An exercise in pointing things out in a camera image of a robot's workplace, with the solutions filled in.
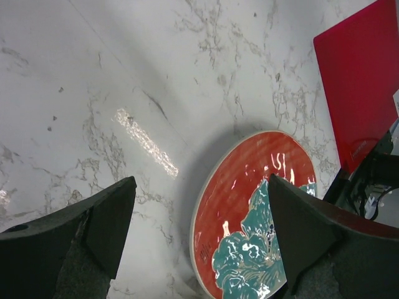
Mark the red folder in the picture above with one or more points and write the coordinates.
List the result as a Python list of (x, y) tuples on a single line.
[(358, 63)]

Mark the red plate with teal flower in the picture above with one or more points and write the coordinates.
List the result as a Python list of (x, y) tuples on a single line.
[(233, 243)]

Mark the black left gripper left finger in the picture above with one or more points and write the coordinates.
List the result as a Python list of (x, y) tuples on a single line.
[(72, 253)]

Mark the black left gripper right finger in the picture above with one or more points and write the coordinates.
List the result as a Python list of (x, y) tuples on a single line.
[(328, 252)]

